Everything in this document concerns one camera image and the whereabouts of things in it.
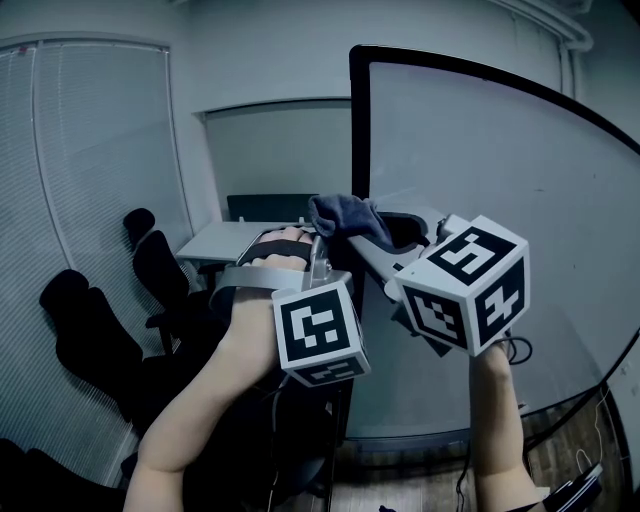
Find white desk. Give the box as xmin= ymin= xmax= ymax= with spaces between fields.
xmin=174 ymin=219 xmax=321 ymax=281

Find large whiteboard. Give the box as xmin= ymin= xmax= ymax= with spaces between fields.
xmin=342 ymin=43 xmax=640 ymax=456

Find person's left hand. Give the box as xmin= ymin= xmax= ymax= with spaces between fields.
xmin=237 ymin=226 xmax=315 ymax=275

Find white ceiling pipe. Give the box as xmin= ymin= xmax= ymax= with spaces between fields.
xmin=492 ymin=0 xmax=595 ymax=51

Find white window blinds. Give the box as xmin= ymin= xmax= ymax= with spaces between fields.
xmin=0 ymin=37 xmax=195 ymax=489

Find white vertical pipe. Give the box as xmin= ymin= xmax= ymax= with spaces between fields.
xmin=556 ymin=42 xmax=582 ymax=100

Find right hand-held gripper black cable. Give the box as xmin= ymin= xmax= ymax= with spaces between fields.
xmin=494 ymin=335 xmax=535 ymax=367

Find black office chair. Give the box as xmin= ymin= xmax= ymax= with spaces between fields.
xmin=122 ymin=207 xmax=224 ymax=357
xmin=38 ymin=268 xmax=161 ymax=431
xmin=189 ymin=294 xmax=349 ymax=501
xmin=0 ymin=437 xmax=129 ymax=512

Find person's right forearm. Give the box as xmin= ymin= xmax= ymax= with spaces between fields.
xmin=467 ymin=342 xmax=544 ymax=512

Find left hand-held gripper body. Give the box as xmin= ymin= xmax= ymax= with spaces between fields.
xmin=208 ymin=233 xmax=373 ymax=388

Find person's left forearm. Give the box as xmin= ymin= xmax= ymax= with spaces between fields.
xmin=122 ymin=287 xmax=289 ymax=512

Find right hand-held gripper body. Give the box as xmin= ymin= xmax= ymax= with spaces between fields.
xmin=383 ymin=213 xmax=530 ymax=358

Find thin white cable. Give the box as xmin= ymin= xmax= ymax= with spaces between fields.
xmin=573 ymin=385 xmax=610 ymax=474

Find black desk screen panel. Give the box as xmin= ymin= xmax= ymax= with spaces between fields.
xmin=226 ymin=193 xmax=321 ymax=225

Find left hand-held gripper cable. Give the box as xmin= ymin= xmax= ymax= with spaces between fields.
xmin=264 ymin=373 xmax=294 ymax=512

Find blue-grey cloth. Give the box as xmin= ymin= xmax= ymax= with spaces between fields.
xmin=308 ymin=193 xmax=396 ymax=253

